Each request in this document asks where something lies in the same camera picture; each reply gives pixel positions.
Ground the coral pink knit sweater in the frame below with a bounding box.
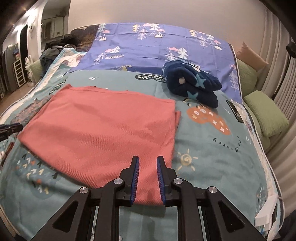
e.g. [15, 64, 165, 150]
[18, 85, 181, 205]

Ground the dark clothes pile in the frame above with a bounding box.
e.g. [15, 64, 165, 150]
[39, 34, 77, 78]

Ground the folded floral grey garment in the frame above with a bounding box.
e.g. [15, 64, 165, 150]
[10, 94, 53, 126]

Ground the white shelf rack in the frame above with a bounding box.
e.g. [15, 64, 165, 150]
[13, 59, 26, 88]

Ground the green cushion at left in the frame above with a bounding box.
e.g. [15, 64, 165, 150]
[29, 59, 43, 84]

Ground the white rabbit figurine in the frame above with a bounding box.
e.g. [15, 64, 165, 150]
[25, 56, 34, 81]

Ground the navy star fleece garment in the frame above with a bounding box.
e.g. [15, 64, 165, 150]
[163, 60, 222, 108]

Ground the near green pillow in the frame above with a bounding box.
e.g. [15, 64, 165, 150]
[243, 90, 289, 138]

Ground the green pillow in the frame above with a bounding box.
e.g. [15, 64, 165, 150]
[237, 59, 257, 97]
[243, 90, 289, 138]

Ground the dark brown headboard blanket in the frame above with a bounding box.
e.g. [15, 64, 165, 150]
[70, 25, 99, 52]

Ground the far green pillow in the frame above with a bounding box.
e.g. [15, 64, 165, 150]
[237, 59, 257, 97]

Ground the grey pleated curtain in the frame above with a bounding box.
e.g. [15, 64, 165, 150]
[258, 9, 295, 214]

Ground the purple tree print sheet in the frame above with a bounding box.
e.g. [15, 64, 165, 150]
[72, 23, 242, 103]

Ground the beige pink pillow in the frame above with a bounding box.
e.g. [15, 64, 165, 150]
[236, 42, 268, 71]

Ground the black floor lamp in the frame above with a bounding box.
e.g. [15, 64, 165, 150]
[271, 41, 296, 100]

